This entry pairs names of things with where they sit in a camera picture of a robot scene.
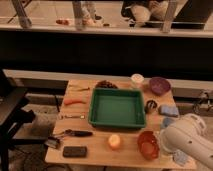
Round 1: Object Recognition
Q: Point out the yellow green utensil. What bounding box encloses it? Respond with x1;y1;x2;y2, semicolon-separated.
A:
69;85;90;91

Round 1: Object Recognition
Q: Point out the yellow apple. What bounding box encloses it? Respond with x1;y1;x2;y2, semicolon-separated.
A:
108;134;121;150

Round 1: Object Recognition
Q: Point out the red object on far floor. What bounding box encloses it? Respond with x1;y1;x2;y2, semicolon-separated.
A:
56;19;69;25

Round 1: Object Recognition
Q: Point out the blue grey cloth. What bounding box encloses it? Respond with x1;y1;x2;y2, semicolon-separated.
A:
173;150;188;166

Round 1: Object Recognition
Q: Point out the orange red bowl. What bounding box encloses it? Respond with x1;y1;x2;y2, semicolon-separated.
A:
137;131;159;160

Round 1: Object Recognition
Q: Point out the orange carrot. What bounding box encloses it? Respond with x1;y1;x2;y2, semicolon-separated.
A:
63;99;86;106

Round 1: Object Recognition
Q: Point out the green plastic tray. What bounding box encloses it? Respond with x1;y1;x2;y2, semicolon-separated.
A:
88;88;146;129

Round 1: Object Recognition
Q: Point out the dark grape bunch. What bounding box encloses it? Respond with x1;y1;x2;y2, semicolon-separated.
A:
95;80;118;89

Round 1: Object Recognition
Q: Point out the blue sponge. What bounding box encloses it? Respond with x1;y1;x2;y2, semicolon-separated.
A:
159;105;179;117

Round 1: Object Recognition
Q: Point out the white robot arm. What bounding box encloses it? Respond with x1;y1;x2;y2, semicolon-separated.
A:
159;113;213;170

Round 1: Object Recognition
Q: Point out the black rectangular block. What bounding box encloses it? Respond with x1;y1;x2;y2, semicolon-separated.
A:
63;146;87;158

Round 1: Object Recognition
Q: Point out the person in beige clothes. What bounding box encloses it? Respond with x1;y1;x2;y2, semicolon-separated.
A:
121;0;169;27

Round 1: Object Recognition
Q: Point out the black chair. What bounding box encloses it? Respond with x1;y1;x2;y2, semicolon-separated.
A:
0;70;37;171

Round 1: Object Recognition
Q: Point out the white cup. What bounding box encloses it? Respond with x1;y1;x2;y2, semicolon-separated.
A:
131;73;144;88

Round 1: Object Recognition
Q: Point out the purple bowl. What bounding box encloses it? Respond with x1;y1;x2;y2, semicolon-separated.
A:
149;77;171;96

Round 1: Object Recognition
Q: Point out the small metal clip object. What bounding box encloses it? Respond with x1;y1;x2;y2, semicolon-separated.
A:
44;137;61;149

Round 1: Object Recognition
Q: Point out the black handled tool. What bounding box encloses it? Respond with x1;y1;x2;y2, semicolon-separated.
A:
53;129;94;139

